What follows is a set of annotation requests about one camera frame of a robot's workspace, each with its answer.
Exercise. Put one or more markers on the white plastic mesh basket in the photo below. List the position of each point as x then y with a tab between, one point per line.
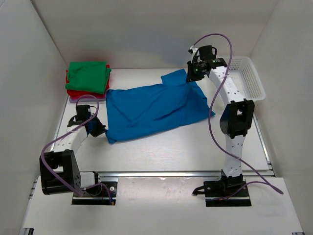
246	79

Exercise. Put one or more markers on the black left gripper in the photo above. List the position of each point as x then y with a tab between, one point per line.
100	129

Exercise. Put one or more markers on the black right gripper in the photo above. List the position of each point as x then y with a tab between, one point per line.
191	78

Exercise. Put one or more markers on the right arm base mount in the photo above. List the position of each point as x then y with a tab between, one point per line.
224	193

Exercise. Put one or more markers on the folded purple t-shirt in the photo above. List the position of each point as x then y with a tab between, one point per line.
85	99

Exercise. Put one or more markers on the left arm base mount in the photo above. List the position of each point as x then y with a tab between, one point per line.
99	195

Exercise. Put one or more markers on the blue t-shirt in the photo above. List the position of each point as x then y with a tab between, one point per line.
143	111

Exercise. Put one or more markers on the folded green t-shirt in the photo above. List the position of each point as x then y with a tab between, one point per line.
88	76

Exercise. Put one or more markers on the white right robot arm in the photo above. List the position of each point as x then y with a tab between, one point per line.
237	116

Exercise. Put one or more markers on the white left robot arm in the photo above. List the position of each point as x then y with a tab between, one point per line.
58	168

